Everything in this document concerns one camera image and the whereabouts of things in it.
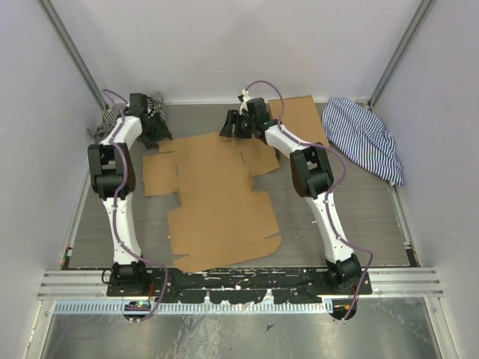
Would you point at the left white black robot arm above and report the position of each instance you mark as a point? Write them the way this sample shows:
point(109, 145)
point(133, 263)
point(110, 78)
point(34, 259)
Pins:
point(113, 180)

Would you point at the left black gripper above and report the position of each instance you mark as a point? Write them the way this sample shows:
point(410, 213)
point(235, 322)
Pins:
point(163, 132)

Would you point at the folded brown cardboard box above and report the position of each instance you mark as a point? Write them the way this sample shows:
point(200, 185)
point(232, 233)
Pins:
point(301, 117)

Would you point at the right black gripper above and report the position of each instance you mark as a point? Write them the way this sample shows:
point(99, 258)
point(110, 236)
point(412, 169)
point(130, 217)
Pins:
point(233, 118)

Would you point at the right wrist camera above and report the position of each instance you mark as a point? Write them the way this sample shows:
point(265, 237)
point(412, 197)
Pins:
point(254, 108)

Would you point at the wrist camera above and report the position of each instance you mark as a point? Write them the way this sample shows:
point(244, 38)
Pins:
point(254, 108)
point(138, 105)

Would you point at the perforated cable duct strip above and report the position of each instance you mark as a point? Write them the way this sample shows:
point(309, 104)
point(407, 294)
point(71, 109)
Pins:
point(70, 307)

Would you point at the aluminium rail frame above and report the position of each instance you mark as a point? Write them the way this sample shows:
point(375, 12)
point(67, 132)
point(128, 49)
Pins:
point(385, 282)

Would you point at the blue white striped cloth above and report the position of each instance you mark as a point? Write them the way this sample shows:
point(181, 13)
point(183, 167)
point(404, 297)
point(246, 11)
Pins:
point(362, 137)

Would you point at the grey striped cloth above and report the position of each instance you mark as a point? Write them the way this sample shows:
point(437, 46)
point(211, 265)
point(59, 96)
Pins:
point(108, 119)

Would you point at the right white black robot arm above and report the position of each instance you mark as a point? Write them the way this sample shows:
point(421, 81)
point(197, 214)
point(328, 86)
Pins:
point(312, 179)

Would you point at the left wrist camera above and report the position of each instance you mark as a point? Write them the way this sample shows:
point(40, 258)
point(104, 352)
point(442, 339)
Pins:
point(138, 105)

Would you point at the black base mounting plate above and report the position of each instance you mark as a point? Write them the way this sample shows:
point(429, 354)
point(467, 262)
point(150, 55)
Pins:
point(295, 285)

